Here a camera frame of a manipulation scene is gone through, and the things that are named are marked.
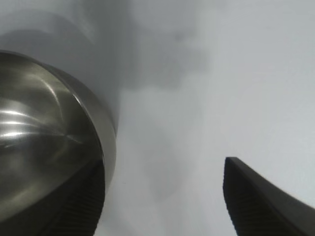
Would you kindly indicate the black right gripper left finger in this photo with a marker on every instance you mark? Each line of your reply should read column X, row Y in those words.
column 78, row 211

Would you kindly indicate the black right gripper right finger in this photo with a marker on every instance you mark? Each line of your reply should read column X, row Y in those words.
column 258, row 211

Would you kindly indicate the stainless steel mixing bowl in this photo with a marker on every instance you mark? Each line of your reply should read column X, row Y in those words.
column 37, row 123

